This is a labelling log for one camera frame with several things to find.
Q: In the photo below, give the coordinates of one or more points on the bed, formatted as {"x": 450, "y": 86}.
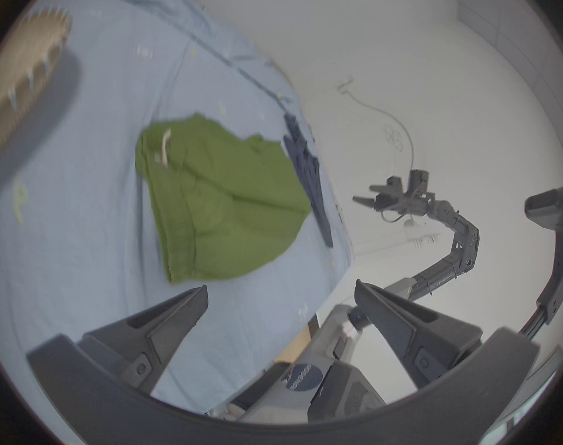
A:
{"x": 77, "y": 202}

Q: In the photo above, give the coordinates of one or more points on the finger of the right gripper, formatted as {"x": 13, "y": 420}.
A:
{"x": 379, "y": 188}
{"x": 367, "y": 202}

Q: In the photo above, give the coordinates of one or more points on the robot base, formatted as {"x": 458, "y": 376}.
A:
{"x": 304, "y": 378}

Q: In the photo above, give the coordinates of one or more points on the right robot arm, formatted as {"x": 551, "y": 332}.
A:
{"x": 462, "y": 244}

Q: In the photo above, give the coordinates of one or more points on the green shorts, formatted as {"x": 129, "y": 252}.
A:
{"x": 216, "y": 202}

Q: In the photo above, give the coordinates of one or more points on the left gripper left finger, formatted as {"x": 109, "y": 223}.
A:
{"x": 142, "y": 341}

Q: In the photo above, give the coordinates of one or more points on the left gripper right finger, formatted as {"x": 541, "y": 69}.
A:
{"x": 416, "y": 341}

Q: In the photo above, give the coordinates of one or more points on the round woven basket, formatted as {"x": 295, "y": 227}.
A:
{"x": 17, "y": 72}

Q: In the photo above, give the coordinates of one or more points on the pale blue quilt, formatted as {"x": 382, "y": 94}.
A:
{"x": 207, "y": 26}

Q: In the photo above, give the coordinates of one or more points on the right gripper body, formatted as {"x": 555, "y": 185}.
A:
{"x": 395, "y": 201}

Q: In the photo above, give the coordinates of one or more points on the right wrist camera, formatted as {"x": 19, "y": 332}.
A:
{"x": 394, "y": 183}

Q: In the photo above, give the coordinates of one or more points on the dark blue garment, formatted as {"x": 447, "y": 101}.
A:
{"x": 309, "y": 169}

